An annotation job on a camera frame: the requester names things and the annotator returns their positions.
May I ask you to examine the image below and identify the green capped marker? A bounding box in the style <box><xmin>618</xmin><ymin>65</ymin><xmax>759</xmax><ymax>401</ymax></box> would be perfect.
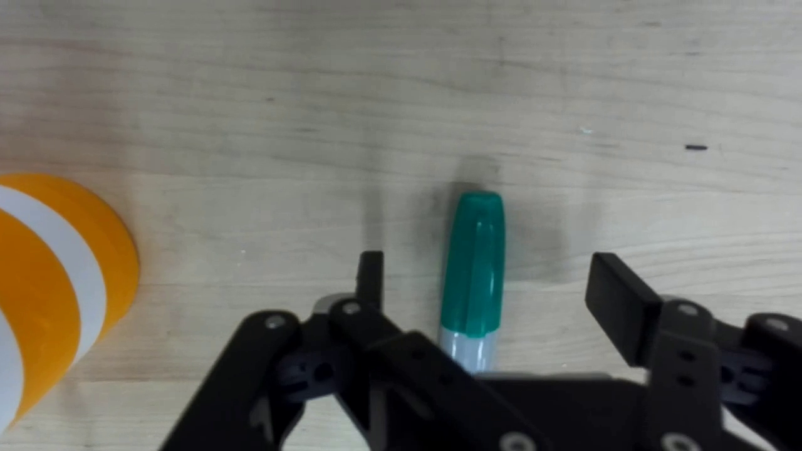
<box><xmin>440</xmin><ymin>190</ymin><xmax>507</xmax><ymax>374</ymax></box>

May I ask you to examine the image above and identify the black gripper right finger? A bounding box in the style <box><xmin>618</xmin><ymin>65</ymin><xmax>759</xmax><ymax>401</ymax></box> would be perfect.
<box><xmin>584</xmin><ymin>253</ymin><xmax>802</xmax><ymax>451</ymax></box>

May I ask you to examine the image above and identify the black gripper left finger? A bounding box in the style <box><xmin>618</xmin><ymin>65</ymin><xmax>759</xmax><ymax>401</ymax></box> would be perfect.
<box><xmin>159</xmin><ymin>249</ymin><xmax>505</xmax><ymax>451</ymax></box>

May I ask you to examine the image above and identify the orange white striped mug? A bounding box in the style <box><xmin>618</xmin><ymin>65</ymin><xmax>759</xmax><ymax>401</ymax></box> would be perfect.
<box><xmin>0</xmin><ymin>173</ymin><xmax>140</xmax><ymax>432</ymax></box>

